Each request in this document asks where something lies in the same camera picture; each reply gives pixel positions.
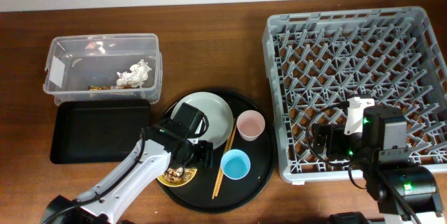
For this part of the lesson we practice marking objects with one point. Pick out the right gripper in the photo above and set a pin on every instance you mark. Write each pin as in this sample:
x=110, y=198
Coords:
x=334, y=132

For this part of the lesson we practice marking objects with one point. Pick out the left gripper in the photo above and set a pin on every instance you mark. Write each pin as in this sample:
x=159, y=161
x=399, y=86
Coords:
x=205, y=158

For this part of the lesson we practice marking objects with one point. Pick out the food scraps pile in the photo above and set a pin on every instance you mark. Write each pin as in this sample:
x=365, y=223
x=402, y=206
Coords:
x=178, y=175

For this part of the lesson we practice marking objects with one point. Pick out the yellow bowl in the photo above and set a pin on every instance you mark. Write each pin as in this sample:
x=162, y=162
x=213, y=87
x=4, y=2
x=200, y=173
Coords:
x=164, y=182

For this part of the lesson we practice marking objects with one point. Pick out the grey-green round plate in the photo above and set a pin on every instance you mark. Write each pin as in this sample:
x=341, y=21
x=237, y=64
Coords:
x=218, y=113

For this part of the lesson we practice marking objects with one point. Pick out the blue cup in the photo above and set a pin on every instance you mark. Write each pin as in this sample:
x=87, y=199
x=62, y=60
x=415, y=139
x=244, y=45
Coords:
x=238, y=165

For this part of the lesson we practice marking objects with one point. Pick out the wooden chopstick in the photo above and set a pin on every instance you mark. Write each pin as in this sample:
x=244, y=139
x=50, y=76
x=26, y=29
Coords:
x=224, y=161
x=220, y=174

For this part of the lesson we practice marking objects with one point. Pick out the pink cup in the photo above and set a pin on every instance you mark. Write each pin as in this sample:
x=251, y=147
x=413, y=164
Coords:
x=250, y=124

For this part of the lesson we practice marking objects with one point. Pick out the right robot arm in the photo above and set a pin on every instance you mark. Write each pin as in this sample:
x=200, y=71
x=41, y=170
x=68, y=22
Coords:
x=404, y=192

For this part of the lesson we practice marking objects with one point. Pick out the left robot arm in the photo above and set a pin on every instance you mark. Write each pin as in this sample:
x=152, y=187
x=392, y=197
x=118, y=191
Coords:
x=109, y=198

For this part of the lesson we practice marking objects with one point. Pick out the grey dishwasher rack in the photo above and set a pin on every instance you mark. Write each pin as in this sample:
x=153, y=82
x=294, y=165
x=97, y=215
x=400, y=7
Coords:
x=313, y=60

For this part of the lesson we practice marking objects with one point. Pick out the round black tray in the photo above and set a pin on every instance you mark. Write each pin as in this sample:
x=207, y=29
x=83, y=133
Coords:
x=197, y=194

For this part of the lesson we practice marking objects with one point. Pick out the brown scraps in bin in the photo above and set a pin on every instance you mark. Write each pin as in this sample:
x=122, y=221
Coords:
x=115, y=90

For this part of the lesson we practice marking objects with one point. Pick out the black rectangular tray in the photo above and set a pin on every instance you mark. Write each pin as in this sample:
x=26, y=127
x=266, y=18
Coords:
x=97, y=131

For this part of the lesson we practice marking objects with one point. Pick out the crumpled white tissue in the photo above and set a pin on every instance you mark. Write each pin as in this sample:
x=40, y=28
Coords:
x=136, y=76

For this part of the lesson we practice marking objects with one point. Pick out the clear plastic bin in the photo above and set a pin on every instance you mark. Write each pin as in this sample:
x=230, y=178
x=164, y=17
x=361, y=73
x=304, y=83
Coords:
x=76, y=62

